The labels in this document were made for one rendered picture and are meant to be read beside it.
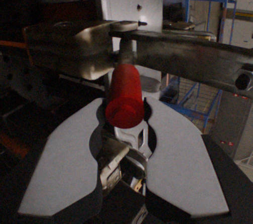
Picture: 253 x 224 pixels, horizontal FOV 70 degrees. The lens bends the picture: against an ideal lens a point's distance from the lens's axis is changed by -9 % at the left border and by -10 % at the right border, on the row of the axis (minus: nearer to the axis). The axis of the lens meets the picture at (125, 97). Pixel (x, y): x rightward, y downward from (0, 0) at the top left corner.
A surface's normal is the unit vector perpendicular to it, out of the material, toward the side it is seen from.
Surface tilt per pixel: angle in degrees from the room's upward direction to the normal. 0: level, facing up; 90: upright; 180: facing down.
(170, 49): 99
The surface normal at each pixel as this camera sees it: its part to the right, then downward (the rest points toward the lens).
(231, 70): -0.68, 0.40
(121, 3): 0.83, 0.24
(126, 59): -0.05, -0.86
